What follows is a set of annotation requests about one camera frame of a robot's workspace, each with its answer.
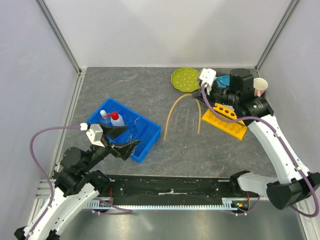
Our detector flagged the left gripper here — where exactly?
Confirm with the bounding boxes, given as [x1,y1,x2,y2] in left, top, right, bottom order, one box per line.
[82,121,142,172]

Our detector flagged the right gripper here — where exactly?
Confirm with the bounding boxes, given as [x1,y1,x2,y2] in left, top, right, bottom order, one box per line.
[192,80,240,109]

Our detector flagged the metal crucible tongs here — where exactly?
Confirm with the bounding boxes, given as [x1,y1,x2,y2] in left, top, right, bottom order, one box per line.
[127,117,140,142]

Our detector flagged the squeeze bottle red cap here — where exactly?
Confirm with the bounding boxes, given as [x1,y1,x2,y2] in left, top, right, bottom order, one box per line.
[108,112,125,127]

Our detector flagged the tan rubber tube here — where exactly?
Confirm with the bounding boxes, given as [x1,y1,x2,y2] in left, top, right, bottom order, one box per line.
[163,92,203,141]

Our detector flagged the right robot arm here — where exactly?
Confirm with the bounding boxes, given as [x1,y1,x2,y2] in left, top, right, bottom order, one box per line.
[194,68,320,217]

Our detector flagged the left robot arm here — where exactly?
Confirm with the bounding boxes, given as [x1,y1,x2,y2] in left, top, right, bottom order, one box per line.
[14,122,141,240]

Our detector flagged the green dotted plate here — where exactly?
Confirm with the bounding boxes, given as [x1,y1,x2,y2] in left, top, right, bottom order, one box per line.
[170,67,200,93]

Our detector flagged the blue plastic compartment bin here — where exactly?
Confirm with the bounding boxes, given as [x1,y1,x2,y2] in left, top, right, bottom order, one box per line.
[86,98,161,163]

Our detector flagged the blue dotted plate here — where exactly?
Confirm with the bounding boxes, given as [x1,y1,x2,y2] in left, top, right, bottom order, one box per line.
[216,75,230,88]

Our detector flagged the glass test tube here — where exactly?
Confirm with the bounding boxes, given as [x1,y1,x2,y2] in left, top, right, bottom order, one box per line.
[171,113,180,142]

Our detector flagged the yellow test tube rack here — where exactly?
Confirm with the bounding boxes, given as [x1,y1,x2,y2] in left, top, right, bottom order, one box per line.
[201,103,248,141]

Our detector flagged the pink mug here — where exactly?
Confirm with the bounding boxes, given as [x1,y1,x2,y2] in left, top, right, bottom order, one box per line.
[253,77,269,97]

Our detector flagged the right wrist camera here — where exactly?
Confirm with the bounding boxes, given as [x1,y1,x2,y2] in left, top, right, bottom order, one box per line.
[198,68,217,88]

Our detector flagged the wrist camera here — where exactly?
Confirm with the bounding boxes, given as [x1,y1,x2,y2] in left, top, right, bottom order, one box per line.
[80,123,105,147]
[198,68,217,88]

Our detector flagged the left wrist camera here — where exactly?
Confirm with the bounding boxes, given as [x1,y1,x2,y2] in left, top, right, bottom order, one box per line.
[80,123,105,147]

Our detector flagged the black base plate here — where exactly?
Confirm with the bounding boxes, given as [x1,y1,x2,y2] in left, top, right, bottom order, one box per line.
[99,175,258,206]

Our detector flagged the cable duct rail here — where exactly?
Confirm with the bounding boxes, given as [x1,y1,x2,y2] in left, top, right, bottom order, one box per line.
[83,199,250,211]

